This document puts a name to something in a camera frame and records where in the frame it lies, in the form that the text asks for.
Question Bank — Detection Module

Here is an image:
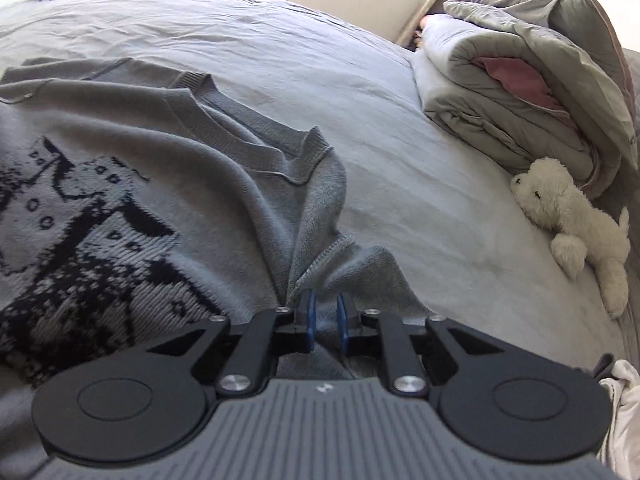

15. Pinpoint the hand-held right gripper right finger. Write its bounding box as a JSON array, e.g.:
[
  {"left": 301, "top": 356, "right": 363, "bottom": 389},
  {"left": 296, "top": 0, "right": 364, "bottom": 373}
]
[{"left": 336, "top": 292, "right": 506, "bottom": 397}]

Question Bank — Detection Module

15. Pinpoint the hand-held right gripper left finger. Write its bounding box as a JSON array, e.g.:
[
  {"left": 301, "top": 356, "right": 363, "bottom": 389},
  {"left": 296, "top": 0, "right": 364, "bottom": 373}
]
[{"left": 145, "top": 289, "right": 318, "bottom": 397}]

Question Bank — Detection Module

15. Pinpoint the grey knitted sweater with print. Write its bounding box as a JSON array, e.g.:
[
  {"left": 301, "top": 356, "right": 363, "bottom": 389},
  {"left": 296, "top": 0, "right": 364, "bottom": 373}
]
[{"left": 0, "top": 57, "right": 432, "bottom": 456}]

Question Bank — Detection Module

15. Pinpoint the bed with grey sheet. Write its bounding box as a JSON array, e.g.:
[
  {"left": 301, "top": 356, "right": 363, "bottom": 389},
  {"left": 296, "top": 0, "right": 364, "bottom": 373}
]
[{"left": 0, "top": 0, "right": 640, "bottom": 386}]

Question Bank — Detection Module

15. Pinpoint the white plush toy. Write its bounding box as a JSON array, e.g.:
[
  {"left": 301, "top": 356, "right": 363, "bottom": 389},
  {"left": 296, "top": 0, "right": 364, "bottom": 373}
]
[{"left": 510, "top": 157, "right": 632, "bottom": 318}]

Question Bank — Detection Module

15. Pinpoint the grey pink folded duvet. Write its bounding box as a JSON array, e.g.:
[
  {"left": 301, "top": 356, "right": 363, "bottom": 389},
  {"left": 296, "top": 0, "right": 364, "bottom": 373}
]
[{"left": 412, "top": 0, "right": 608, "bottom": 193}]

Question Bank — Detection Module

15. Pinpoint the white folded garment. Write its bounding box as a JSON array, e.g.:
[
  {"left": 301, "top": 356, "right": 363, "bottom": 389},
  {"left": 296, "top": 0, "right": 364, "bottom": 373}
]
[{"left": 597, "top": 360, "right": 640, "bottom": 467}]

